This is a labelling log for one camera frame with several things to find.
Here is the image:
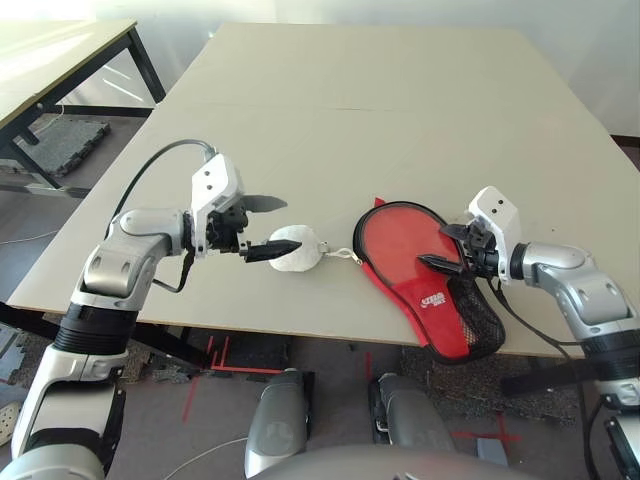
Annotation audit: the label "grey robot torso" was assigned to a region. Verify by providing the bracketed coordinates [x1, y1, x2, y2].
[247, 442, 506, 480]

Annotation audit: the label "red ping-pong paddle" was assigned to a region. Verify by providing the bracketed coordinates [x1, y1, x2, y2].
[360, 205, 464, 289]

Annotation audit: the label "white keychain strap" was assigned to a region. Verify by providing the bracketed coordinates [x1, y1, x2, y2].
[327, 246, 365, 267]

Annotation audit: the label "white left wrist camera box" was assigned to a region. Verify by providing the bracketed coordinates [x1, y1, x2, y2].
[191, 153, 246, 261]

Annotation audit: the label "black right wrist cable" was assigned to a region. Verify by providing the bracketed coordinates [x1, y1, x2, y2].
[487, 276, 617, 480]

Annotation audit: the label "red black paddle case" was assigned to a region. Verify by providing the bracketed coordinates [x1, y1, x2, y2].
[352, 196, 505, 362]

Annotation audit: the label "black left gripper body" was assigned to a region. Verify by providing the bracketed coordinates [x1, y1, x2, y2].
[207, 199, 251, 261]

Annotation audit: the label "thin white floor cable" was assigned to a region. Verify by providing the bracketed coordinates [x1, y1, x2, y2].
[163, 437, 250, 480]

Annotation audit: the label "grey right robot leg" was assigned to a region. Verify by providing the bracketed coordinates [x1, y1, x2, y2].
[367, 371, 457, 454]

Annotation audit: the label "small grey floor block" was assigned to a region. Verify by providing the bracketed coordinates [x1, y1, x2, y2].
[474, 436, 507, 467]

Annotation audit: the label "dark textured floor mat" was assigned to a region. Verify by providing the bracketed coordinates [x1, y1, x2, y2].
[399, 343, 581, 427]

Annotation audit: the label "white perforated clog shoe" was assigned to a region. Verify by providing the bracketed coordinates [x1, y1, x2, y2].
[0, 402, 21, 447]

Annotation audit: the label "beige side table black legs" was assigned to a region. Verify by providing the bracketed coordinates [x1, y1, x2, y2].
[0, 18, 169, 149]

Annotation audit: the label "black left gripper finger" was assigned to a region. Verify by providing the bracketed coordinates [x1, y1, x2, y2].
[241, 241, 303, 264]
[243, 194, 289, 214]

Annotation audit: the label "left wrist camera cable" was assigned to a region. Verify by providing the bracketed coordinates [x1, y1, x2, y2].
[118, 139, 220, 217]

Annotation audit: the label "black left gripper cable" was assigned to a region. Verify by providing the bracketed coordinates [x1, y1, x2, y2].
[153, 248, 195, 294]

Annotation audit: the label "dark grey foam mat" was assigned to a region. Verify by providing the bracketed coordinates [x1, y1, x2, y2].
[30, 117, 112, 176]

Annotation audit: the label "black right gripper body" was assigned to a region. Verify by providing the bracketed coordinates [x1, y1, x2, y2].
[452, 222, 501, 276]

